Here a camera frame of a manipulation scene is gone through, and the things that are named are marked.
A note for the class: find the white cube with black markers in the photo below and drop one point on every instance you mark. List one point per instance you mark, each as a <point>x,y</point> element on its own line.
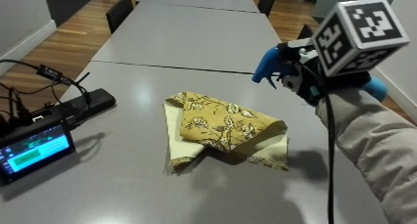
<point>360,35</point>

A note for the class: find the black rectangular box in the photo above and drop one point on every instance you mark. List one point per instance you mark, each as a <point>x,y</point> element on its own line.
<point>94,101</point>

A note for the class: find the black chair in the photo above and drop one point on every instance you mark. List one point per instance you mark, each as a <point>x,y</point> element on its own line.
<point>118,12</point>
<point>266,1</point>
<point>306,32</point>

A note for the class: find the yellow floral cloth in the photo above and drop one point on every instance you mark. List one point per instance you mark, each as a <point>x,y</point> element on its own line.
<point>222,123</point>

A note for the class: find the black device with screen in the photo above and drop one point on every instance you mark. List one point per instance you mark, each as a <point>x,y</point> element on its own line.
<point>33,149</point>

